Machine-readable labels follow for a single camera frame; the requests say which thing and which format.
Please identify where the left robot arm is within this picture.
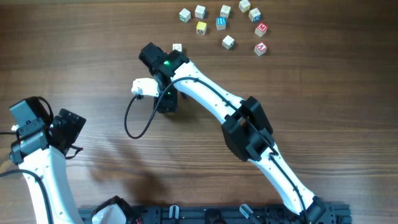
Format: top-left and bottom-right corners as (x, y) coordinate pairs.
(9, 96), (140, 223)

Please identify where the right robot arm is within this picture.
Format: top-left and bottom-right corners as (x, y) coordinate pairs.
(132, 43), (325, 223)

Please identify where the plain white block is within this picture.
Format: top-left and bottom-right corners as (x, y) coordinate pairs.
(172, 44), (183, 52)

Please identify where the green-sided white block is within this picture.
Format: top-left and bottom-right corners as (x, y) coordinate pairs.
(179, 8), (191, 23)

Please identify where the yellow top block left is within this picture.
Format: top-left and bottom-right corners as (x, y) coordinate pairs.
(196, 21), (207, 35)

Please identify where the white block blue side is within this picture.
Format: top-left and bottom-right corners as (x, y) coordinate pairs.
(195, 5), (206, 19)

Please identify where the white block green side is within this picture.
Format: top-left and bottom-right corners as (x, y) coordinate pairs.
(221, 35), (235, 50)

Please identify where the blue letter H block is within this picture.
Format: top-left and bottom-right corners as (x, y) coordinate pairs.
(216, 17), (226, 30)

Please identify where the white block top centre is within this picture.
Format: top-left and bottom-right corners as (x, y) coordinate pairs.
(220, 5), (231, 19)

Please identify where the red letter A block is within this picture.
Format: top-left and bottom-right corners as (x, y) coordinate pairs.
(254, 42), (267, 56)

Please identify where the white block yellow side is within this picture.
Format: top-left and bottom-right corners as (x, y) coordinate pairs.
(238, 0), (251, 13)

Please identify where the red letter M block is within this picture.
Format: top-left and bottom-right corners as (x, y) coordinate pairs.
(254, 22), (268, 37)

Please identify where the white block blue letter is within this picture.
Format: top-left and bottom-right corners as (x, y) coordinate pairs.
(249, 8), (261, 22)

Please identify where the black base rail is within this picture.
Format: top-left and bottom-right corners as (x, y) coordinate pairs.
(77, 203), (353, 224)

